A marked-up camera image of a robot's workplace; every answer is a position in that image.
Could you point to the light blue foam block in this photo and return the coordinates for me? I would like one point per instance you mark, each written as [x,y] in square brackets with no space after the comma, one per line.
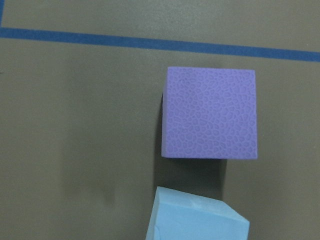
[178,215]

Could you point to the purple foam block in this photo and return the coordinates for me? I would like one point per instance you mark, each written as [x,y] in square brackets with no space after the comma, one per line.
[209,113]

